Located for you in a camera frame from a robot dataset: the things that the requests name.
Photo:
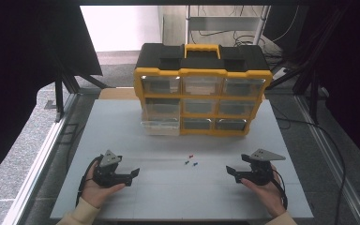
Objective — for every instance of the set of clear organizer drawers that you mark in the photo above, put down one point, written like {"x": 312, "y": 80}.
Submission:
{"x": 200, "y": 106}

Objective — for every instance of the yellow and black organizer box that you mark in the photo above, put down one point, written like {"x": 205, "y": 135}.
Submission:
{"x": 200, "y": 67}

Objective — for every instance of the black curtain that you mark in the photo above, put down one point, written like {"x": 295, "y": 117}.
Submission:
{"x": 18, "y": 78}
{"x": 353, "y": 78}

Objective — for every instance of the person's left hand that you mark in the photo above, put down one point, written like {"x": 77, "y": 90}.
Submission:
{"x": 92, "y": 192}

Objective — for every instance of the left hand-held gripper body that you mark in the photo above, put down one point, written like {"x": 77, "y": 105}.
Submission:
{"x": 106, "y": 175}

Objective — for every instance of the person's right hand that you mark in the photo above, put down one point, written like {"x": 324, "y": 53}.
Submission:
{"x": 268, "y": 195}

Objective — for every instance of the brown board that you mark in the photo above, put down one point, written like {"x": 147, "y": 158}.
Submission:
{"x": 118, "y": 93}

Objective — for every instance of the black metal stand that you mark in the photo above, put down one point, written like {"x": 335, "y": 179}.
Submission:
{"x": 59, "y": 93}
{"x": 314, "y": 87}

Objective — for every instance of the blue push pin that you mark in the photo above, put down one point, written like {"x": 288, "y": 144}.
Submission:
{"x": 195, "y": 163}

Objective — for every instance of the clear plastic drawer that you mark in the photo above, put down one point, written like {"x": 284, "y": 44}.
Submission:
{"x": 161, "y": 128}

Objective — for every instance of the grey metal shelf rack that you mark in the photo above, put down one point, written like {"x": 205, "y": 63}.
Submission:
{"x": 223, "y": 23}

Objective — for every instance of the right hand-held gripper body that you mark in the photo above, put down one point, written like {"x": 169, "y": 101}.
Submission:
{"x": 261, "y": 172}

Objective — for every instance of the aluminium floor rail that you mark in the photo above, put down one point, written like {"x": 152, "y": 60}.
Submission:
{"x": 37, "y": 175}
{"x": 334, "y": 168}

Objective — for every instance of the white power strip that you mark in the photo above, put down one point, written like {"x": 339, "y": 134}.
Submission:
{"x": 279, "y": 73}

